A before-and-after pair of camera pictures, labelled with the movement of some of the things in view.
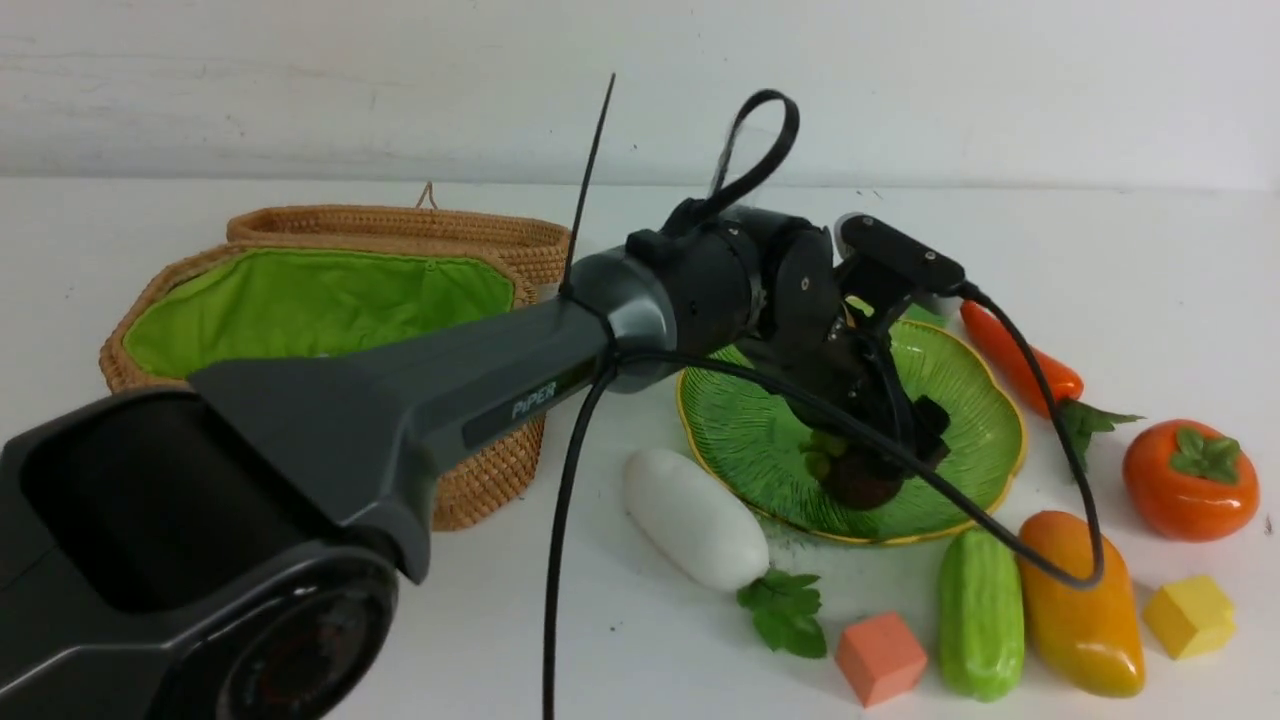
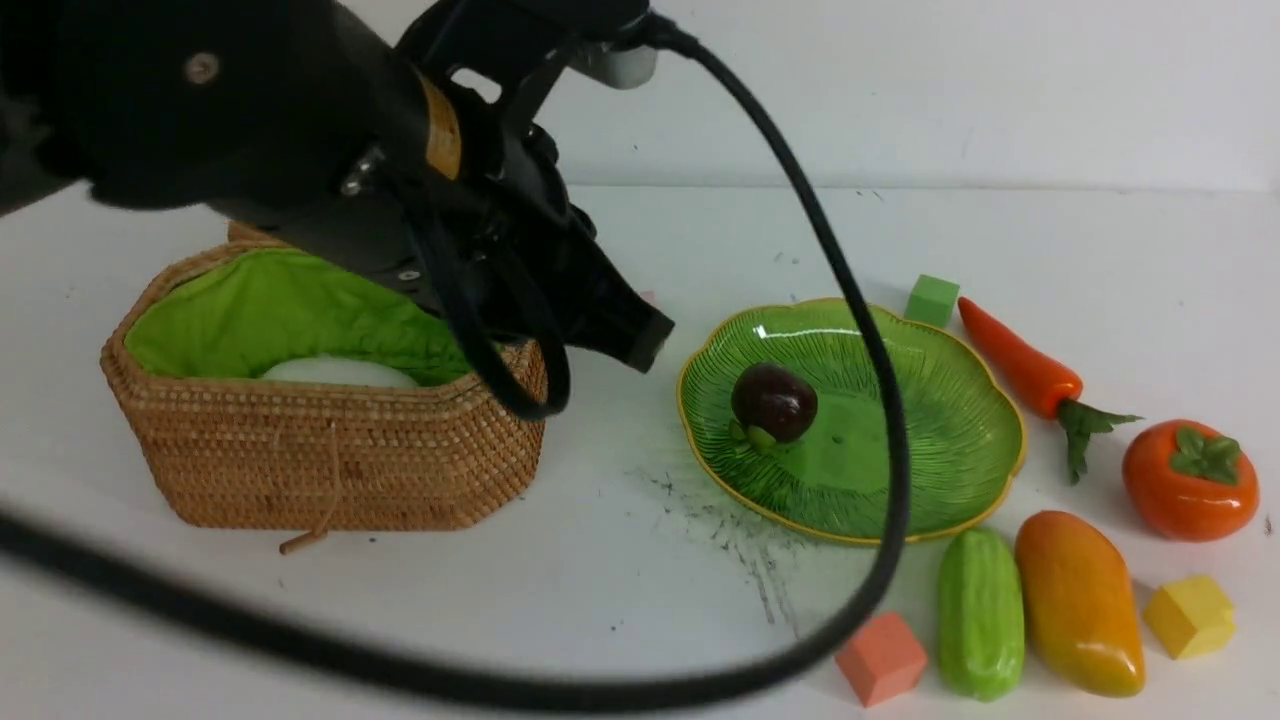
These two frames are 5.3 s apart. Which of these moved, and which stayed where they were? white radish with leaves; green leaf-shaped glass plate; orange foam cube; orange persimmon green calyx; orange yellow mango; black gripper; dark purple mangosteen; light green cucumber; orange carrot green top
Moved: dark purple mangosteen; black gripper; white radish with leaves
Stayed: light green cucumber; orange yellow mango; orange carrot green top; orange persimmon green calyx; green leaf-shaped glass plate; orange foam cube
